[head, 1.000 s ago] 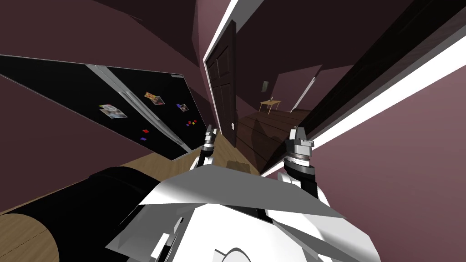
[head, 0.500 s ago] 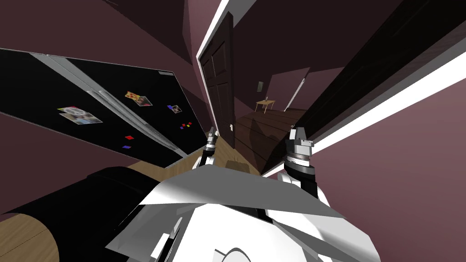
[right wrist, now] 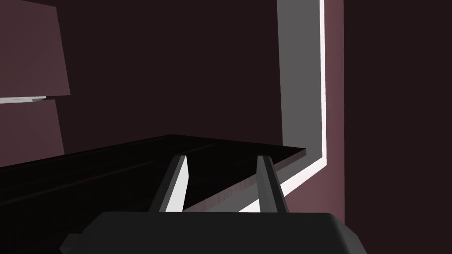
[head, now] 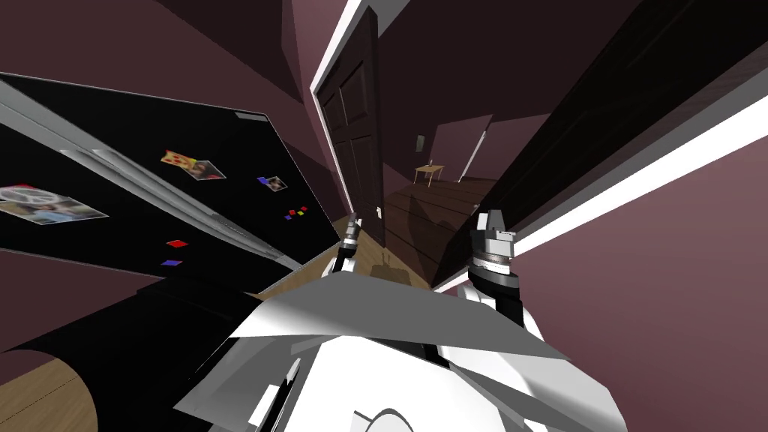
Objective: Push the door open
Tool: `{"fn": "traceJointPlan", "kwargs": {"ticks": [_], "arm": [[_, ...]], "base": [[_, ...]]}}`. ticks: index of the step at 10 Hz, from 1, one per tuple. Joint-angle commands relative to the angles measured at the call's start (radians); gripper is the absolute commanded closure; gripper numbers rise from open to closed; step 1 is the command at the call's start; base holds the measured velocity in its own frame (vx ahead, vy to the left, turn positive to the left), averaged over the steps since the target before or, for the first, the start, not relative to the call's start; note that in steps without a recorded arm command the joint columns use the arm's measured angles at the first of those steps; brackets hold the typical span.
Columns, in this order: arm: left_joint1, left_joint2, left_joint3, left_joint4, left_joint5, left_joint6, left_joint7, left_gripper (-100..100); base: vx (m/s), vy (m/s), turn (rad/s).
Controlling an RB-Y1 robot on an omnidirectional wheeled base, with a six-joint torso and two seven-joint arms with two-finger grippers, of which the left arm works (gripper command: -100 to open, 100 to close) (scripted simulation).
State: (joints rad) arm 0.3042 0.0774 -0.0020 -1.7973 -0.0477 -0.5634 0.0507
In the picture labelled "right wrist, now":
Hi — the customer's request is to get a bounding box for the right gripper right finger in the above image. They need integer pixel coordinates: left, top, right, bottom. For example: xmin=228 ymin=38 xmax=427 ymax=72
xmin=256 ymin=155 xmax=290 ymax=214

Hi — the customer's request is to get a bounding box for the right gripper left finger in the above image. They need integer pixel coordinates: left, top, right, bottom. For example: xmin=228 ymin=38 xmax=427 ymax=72
xmin=148 ymin=155 xmax=189 ymax=213

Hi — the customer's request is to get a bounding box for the dark wooden table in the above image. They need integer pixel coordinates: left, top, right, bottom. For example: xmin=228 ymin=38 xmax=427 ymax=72
xmin=0 ymin=134 xmax=307 ymax=254

